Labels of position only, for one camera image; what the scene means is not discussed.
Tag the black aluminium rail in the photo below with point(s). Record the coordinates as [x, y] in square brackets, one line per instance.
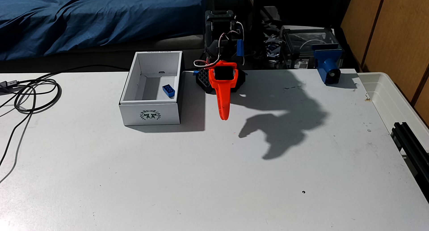
[410, 147]

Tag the white cardboard box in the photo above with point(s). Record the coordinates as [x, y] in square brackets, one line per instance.
[167, 115]

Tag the grey bed base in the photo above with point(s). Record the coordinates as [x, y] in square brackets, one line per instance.
[100, 57]

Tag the blue bed sheet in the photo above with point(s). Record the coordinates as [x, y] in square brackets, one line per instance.
[134, 16]

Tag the blue printed mount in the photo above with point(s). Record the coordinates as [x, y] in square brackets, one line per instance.
[326, 62]

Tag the clear plastic case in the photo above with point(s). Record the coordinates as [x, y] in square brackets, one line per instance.
[301, 40]

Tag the wooden cabinet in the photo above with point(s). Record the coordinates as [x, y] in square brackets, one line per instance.
[395, 30]

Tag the white plastic bin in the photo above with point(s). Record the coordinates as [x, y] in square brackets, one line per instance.
[385, 100]

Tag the blue toy brick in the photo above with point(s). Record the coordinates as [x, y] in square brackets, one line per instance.
[168, 89]

